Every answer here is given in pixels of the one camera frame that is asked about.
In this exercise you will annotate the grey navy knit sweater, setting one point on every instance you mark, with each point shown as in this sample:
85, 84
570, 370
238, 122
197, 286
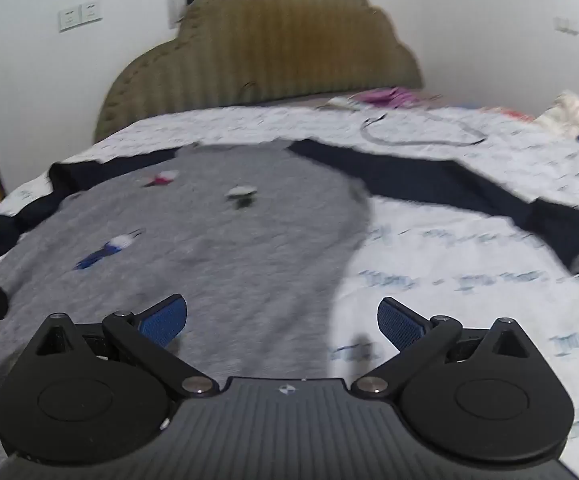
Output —
255, 237

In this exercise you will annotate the purple cloth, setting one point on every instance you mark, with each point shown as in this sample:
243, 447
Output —
391, 98

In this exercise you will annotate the white script-print bed quilt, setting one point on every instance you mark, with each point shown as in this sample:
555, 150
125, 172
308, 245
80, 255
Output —
433, 259

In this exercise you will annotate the cream patterned bedding pile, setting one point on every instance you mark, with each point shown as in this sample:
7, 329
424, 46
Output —
562, 117

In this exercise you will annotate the white wall socket pair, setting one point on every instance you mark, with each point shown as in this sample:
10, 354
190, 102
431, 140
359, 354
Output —
76, 16

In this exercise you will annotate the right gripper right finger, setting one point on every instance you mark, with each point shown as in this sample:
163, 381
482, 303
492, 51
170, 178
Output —
419, 341

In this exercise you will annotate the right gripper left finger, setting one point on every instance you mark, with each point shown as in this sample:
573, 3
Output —
144, 337

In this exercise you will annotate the olive upholstered headboard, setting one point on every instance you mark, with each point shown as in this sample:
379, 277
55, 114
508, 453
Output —
241, 52

